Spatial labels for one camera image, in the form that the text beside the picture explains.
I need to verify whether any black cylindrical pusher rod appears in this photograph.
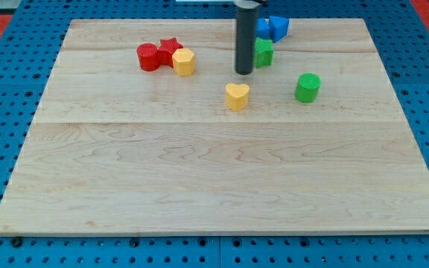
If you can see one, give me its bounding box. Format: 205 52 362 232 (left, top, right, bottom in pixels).
235 0 261 75

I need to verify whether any yellow heart block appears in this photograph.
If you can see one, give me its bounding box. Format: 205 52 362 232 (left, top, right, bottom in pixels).
225 83 250 111

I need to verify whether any blue cube block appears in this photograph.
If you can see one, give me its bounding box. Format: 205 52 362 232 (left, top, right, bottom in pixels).
256 18 270 39

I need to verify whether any blue triangular block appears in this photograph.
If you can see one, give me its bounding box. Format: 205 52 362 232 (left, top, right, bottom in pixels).
268 16 290 42

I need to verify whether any green star block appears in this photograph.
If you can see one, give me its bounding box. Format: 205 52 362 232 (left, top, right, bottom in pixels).
255 37 274 68

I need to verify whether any yellow hexagon block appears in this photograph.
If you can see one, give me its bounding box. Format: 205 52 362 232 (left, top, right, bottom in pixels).
172 48 196 77

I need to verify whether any red star block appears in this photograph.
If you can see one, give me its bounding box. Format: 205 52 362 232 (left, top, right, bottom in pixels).
158 37 184 67

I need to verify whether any green cylinder block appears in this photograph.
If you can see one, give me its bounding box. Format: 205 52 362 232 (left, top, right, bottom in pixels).
294 73 322 103

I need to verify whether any red cylinder block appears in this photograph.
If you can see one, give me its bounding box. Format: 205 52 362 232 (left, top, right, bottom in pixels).
136 42 160 71

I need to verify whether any light wooden board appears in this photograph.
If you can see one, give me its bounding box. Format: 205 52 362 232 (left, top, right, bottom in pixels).
0 19 429 237

